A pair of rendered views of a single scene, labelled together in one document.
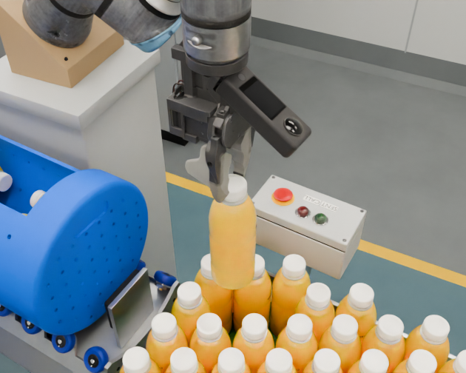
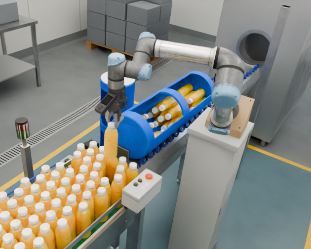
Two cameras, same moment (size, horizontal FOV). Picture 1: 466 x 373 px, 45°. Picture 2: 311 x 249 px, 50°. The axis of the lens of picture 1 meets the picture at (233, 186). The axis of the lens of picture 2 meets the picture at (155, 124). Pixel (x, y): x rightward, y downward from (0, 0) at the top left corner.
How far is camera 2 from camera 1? 1.60 m
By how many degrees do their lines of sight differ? 68
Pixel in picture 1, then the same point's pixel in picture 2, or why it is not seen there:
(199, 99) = not seen: hidden behind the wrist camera
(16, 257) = not seen: hidden behind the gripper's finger
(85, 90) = (203, 129)
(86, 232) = (127, 125)
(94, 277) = (125, 140)
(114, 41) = (234, 132)
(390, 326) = (86, 193)
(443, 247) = not seen: outside the picture
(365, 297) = (99, 190)
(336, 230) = (129, 187)
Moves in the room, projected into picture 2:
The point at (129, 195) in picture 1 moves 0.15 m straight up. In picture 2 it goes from (142, 133) to (144, 110)
